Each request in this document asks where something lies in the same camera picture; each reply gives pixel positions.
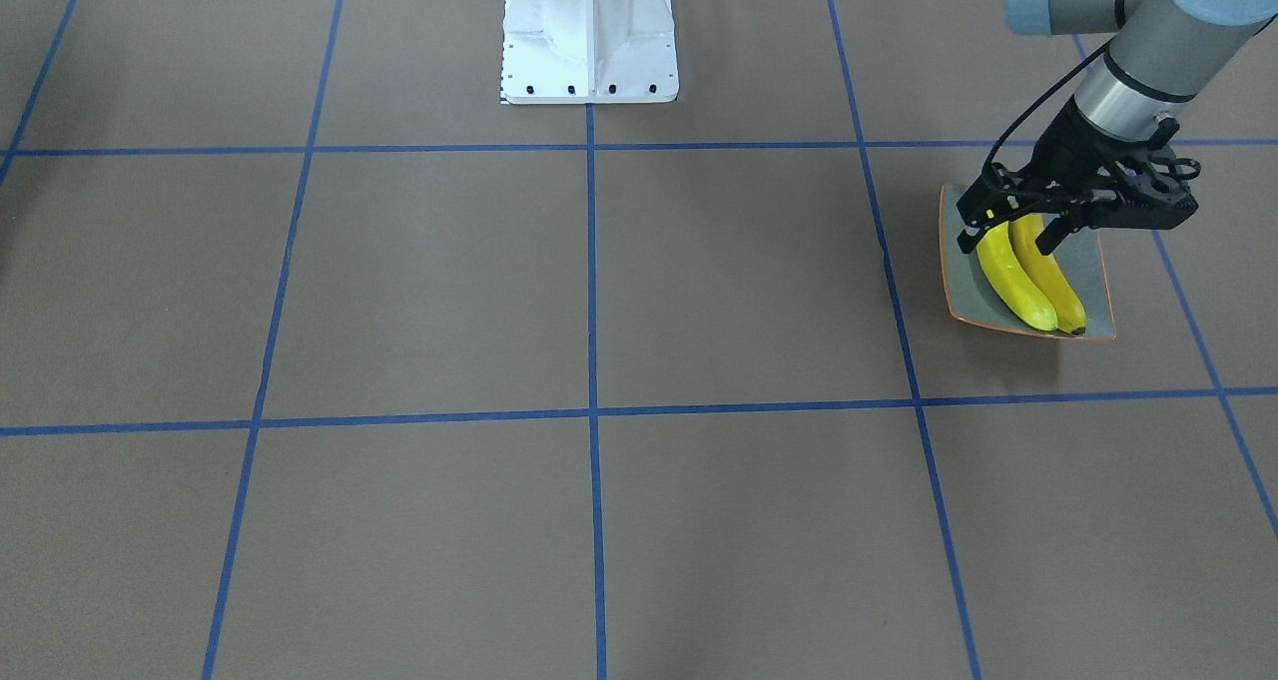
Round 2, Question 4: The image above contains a yellow banana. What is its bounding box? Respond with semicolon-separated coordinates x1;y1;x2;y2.
975;224;1058;334

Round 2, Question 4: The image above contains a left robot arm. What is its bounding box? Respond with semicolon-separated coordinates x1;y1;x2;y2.
956;0;1275;254

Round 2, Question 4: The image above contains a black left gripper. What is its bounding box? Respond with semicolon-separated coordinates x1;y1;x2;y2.
956;101;1199;256

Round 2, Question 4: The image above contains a grey square plate orange rim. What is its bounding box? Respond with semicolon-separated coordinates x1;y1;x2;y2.
939;184;1114;341

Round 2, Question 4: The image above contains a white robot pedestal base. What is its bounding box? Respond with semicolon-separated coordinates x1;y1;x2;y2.
498;0;681;104

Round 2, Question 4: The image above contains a yellow-green banana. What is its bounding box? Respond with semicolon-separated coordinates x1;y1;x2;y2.
1008;213;1088;336

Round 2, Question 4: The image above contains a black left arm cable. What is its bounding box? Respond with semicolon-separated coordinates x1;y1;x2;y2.
982;41;1114;192

